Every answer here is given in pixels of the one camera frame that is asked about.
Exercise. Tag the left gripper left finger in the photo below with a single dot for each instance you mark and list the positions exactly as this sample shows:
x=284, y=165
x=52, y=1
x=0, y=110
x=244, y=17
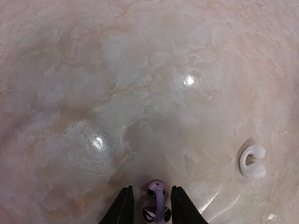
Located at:
x=122, y=209

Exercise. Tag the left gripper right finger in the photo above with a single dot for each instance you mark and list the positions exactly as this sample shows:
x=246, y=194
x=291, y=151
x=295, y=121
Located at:
x=182, y=208

